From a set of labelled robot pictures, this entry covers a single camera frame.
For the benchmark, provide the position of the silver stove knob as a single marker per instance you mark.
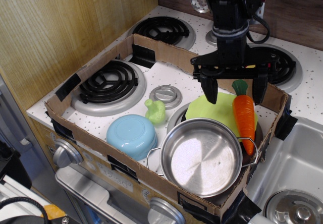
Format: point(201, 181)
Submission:
point(211, 38)
point(169, 95)

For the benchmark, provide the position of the silver sink drain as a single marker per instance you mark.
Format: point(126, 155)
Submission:
point(293, 206)

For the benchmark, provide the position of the silver back stove knob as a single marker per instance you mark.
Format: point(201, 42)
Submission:
point(211, 38)

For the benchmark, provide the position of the brown cardboard fence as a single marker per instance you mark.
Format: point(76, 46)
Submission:
point(121, 171)

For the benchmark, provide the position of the front left black burner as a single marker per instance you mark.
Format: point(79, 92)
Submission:
point(113, 89)

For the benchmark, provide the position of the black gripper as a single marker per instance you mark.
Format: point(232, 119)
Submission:
point(235, 59)

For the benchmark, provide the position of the light green plastic plate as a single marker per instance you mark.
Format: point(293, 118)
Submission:
point(222, 111)

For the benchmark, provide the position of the green toy vegetable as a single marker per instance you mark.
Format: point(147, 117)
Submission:
point(156, 111)

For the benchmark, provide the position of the right silver oven knob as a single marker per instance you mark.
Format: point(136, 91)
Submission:
point(162, 212)

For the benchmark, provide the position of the silver oven door handle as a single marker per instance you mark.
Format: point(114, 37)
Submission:
point(94, 200)

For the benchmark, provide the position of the orange toy carrot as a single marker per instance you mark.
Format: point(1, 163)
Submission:
point(243, 110)

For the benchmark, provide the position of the hanging silver strainer ladle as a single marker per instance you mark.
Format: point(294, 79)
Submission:
point(200, 6)

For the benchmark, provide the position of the silver oven knob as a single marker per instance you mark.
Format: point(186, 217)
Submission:
point(162, 212)
point(65, 154)

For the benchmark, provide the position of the left silver oven knob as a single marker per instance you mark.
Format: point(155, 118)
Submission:
point(65, 154)

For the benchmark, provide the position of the stainless steel sink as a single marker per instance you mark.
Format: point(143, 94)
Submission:
point(294, 163)

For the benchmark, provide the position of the stainless steel pot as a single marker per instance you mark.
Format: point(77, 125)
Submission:
point(203, 157)

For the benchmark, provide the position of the silver centre stove knob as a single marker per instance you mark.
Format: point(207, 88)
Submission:
point(169, 95)

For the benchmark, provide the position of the light blue plastic bowl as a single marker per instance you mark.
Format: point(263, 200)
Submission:
point(134, 135)

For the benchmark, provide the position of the orange cloth scrap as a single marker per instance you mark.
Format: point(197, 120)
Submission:
point(53, 211)

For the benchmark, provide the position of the back right black burner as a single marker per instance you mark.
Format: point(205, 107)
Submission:
point(289, 69)

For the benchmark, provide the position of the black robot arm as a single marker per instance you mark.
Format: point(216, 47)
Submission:
point(231, 19)

